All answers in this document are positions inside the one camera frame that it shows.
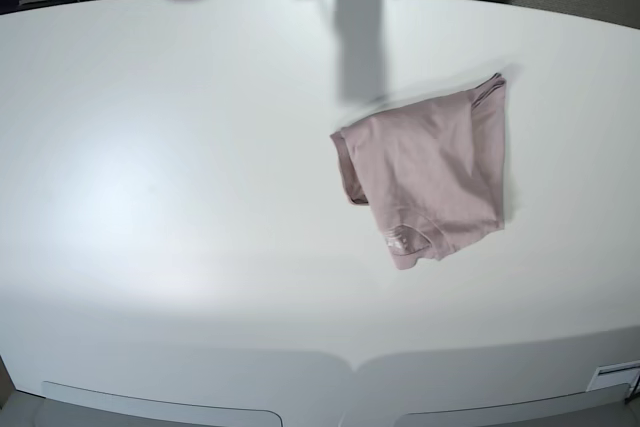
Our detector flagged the white label sticker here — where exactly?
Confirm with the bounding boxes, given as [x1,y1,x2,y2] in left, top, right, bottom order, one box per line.
[587,361,639,391]

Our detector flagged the mauve T-shirt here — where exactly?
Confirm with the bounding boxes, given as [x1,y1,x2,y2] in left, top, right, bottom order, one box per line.
[331,73,507,270]

